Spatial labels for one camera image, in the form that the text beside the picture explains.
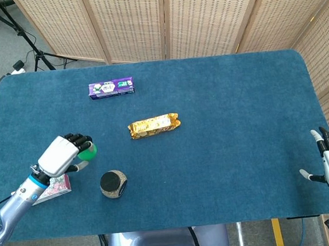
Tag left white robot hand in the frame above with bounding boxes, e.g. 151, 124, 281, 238
35, 131, 96, 179

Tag green ball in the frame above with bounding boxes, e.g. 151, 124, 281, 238
76, 143, 99, 162

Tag pink packet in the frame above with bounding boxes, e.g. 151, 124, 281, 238
29, 173, 73, 206

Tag purple toothpaste box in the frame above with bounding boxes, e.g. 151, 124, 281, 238
87, 76, 136, 101

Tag white power strip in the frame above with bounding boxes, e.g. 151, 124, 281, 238
5, 67, 26, 76

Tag gold cracker pack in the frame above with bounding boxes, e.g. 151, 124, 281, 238
126, 111, 183, 141

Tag black tripod stand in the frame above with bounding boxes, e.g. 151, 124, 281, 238
0, 0, 79, 76

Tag blue felt table cover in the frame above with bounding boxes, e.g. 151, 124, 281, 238
0, 46, 329, 244

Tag silver robot torso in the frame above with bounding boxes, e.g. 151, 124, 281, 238
98, 222, 231, 246

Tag wicker folding screen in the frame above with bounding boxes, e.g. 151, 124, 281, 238
12, 0, 329, 246

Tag yellow floor post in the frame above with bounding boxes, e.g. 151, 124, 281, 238
270, 218, 286, 246

